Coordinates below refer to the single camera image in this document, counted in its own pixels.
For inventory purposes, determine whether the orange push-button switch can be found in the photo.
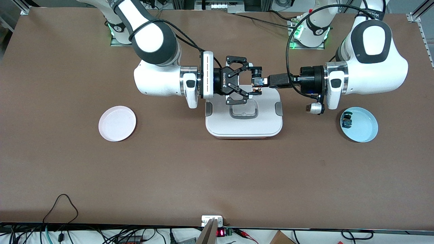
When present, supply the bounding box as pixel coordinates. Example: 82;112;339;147
251;67;263;94

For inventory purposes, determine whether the white lidded lunch box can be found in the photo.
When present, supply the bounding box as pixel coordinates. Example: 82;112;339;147
205;89;283;139

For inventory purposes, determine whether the brown cardboard box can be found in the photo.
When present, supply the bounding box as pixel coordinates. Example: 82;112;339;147
270;230;296;244

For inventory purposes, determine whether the green black small component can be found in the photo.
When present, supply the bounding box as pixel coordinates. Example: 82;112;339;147
341;111;353;129

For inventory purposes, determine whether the light blue round plate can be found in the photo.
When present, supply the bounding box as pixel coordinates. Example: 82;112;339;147
340;107;378;143

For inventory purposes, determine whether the pink round plate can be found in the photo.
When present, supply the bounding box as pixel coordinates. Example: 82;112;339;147
98;106;137;142

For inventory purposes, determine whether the small white device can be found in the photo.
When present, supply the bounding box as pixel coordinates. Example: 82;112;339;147
201;216;223;227

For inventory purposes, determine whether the red clip lead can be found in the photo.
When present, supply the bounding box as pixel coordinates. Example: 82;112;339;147
236;229;259;244

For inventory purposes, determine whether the grey wooden bar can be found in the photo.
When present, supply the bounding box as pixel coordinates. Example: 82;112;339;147
196;218;218;244

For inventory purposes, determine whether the aluminium profile bar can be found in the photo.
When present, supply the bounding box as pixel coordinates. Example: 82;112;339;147
14;0;33;16

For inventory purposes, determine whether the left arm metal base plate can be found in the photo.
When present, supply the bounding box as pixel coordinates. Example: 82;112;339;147
288;19;325;50

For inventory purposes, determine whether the black cable across table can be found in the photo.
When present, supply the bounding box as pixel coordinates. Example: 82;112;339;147
229;10;299;29

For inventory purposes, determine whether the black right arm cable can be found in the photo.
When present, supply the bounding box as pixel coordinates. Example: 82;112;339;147
128;19;222;68

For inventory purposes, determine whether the metal frame with lights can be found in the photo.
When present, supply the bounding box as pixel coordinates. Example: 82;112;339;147
194;0;245;11

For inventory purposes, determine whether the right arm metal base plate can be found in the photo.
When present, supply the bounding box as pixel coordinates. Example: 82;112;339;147
110;34;134;47

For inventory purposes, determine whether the aluminium corner bracket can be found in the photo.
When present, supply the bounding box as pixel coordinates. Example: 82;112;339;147
406;0;434;68

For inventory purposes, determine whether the black cable below table edge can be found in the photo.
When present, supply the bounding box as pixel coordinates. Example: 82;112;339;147
341;230;374;241

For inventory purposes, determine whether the thin black looped cable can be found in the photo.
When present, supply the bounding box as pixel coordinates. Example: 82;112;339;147
42;194;79;226

